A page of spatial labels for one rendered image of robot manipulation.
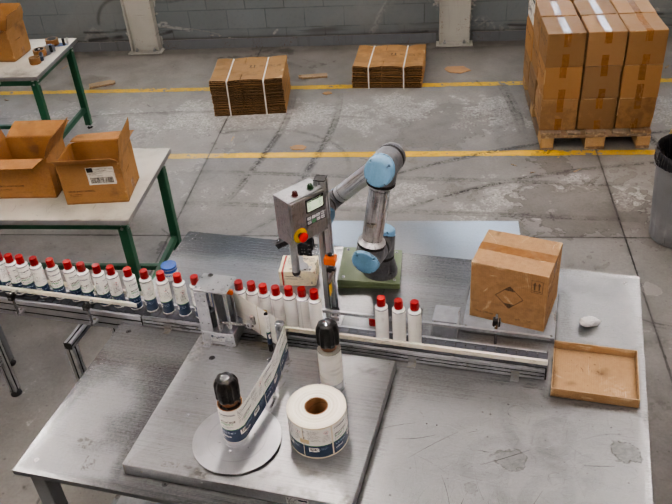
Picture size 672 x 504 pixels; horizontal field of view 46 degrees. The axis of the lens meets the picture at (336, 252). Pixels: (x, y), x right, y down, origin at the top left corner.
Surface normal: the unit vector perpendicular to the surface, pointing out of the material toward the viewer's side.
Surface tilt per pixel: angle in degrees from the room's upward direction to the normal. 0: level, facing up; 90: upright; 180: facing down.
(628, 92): 91
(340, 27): 90
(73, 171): 91
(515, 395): 0
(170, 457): 0
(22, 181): 90
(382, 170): 78
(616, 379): 0
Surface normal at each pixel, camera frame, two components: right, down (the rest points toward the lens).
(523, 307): -0.42, 0.55
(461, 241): -0.07, -0.81
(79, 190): 0.00, 0.57
